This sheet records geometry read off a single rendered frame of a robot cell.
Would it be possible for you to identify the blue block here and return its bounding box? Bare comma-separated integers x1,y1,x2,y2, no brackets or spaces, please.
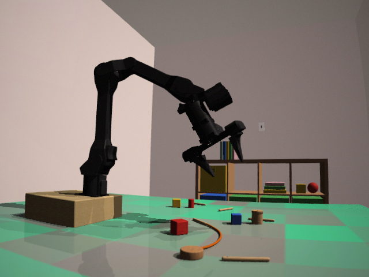
231,213,242,225

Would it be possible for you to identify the brown wooden disc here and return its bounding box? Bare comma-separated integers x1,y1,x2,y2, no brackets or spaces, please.
180,245,204,260

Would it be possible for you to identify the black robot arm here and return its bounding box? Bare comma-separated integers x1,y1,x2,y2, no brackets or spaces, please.
79,57,233,197

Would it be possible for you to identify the light brown wooden cylinder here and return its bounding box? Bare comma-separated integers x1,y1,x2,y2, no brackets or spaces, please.
251,209,263,224

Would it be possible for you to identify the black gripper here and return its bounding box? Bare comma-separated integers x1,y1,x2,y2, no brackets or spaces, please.
182,114,246,177

